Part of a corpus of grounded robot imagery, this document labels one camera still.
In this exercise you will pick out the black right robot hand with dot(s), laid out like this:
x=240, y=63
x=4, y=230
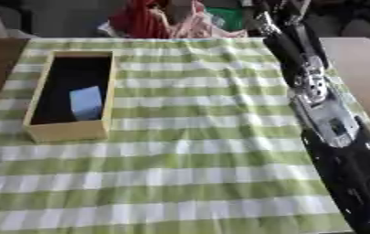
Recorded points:
x=288, y=51

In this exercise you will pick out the silver and black right robot arm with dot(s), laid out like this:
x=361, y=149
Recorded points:
x=347, y=158

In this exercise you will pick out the tan cardboard box, black inside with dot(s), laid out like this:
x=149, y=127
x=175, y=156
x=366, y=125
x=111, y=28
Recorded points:
x=65, y=131

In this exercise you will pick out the green bag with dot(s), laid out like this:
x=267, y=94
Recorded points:
x=230, y=18

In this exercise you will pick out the light blue block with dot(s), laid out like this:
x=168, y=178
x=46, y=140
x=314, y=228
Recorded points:
x=86, y=103

